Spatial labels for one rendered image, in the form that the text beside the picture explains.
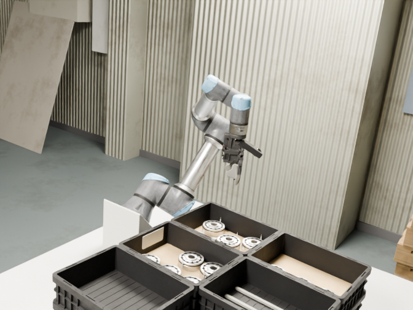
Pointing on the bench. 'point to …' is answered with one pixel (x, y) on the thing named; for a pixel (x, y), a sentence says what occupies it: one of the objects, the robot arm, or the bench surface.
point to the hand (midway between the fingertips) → (236, 179)
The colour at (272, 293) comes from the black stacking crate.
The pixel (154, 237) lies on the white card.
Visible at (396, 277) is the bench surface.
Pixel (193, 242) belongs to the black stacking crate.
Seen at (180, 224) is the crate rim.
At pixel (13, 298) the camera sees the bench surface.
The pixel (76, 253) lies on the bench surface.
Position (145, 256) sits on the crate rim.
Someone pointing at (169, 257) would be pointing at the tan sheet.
